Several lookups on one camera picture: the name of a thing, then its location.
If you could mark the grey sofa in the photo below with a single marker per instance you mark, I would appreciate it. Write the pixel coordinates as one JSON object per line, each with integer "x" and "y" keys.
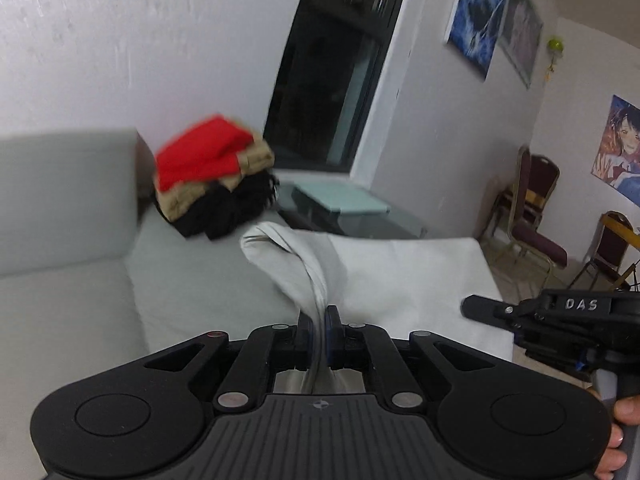
{"x": 60, "y": 200}

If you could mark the glass side table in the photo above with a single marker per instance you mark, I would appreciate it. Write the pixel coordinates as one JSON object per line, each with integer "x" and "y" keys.
{"x": 350, "y": 210}

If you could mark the green wall ornament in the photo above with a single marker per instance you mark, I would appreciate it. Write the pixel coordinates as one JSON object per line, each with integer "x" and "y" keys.
{"x": 555, "y": 46}

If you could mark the black garment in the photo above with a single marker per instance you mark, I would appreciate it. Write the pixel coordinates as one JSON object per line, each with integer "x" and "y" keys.
{"x": 225, "y": 210}

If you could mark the framed wall picture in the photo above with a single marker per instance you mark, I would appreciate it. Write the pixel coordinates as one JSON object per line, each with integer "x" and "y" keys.
{"x": 522, "y": 25}

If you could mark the black tripod stand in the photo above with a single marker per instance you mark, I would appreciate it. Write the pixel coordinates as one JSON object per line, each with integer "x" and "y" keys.
{"x": 631, "y": 275}

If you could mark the pile of folded clothes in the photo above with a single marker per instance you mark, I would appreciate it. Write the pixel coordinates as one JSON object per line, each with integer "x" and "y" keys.
{"x": 255, "y": 157}

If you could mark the blue wall poster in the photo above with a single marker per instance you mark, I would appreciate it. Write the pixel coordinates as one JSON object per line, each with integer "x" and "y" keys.
{"x": 475, "y": 15}

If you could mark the dark window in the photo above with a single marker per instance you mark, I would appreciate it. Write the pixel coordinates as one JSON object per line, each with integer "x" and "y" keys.
{"x": 330, "y": 70}

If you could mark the person's right hand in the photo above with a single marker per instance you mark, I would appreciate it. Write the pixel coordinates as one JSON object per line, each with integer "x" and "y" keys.
{"x": 627, "y": 420}

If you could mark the anime wall poster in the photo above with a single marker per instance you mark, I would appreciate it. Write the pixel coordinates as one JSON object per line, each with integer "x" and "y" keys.
{"x": 620, "y": 150}

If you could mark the maroon banquet chair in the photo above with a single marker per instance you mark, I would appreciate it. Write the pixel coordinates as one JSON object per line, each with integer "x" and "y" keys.
{"x": 537, "y": 240}
{"x": 607, "y": 245}

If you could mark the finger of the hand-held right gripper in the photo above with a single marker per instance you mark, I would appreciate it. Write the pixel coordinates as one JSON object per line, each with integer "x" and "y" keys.
{"x": 487, "y": 307}

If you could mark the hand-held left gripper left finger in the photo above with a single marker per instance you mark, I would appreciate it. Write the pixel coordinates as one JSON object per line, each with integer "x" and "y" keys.
{"x": 307, "y": 342}

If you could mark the white garment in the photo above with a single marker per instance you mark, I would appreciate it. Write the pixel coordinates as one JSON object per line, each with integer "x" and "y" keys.
{"x": 405, "y": 285}

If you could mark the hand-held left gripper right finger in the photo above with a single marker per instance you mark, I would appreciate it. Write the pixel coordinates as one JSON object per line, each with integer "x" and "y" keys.
{"x": 331, "y": 340}

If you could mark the red garment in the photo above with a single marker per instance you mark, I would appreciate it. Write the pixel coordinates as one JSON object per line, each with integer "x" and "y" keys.
{"x": 200, "y": 150}

